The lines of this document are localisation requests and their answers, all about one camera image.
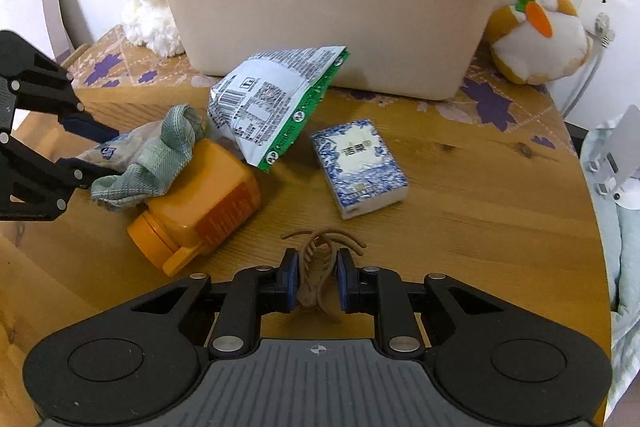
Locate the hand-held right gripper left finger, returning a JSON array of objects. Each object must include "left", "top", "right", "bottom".
[{"left": 130, "top": 248, "right": 301, "bottom": 356}]

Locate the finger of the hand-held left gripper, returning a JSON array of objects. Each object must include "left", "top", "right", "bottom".
[
  {"left": 0, "top": 31, "right": 122, "bottom": 144},
  {"left": 0, "top": 138, "right": 109, "bottom": 223}
]

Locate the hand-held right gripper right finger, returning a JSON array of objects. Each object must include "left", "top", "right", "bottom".
[{"left": 336, "top": 248, "right": 507, "bottom": 356}]

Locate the brown hair claw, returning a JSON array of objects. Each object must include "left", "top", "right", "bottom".
[{"left": 281, "top": 228, "right": 367, "bottom": 324}]

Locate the small grey packet blue mark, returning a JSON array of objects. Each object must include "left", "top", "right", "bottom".
[{"left": 75, "top": 124, "right": 166, "bottom": 174}]

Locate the beige plastic storage bin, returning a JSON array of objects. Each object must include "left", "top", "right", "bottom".
[{"left": 160, "top": 0, "right": 501, "bottom": 102}]

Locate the grey-green sock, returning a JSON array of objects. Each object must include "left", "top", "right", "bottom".
[{"left": 91, "top": 104, "right": 207, "bottom": 214}]

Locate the blue white tissue pack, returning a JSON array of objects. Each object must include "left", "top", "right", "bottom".
[{"left": 311, "top": 119, "right": 410, "bottom": 221}]

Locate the orange plastic bottle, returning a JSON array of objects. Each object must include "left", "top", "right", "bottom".
[{"left": 126, "top": 139, "right": 263, "bottom": 277}]

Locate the wooden desk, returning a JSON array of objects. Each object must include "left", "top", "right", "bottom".
[{"left": 0, "top": 72, "right": 617, "bottom": 427}]

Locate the green white snack packet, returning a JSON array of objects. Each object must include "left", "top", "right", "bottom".
[{"left": 207, "top": 45, "right": 351, "bottom": 170}]

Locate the brown floral table mat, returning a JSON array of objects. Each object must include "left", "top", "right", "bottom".
[{"left": 64, "top": 24, "right": 571, "bottom": 148}]

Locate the orange hamster plush toy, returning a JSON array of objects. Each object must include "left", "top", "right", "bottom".
[{"left": 477, "top": 0, "right": 594, "bottom": 86}]

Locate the white metal stand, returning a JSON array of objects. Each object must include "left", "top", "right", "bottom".
[{"left": 582, "top": 104, "right": 640, "bottom": 204}]

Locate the white power plug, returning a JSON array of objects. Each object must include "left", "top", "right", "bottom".
[{"left": 590, "top": 13, "right": 617, "bottom": 48}]

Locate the white power cable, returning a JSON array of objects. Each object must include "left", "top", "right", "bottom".
[{"left": 562, "top": 44, "right": 602, "bottom": 118}]

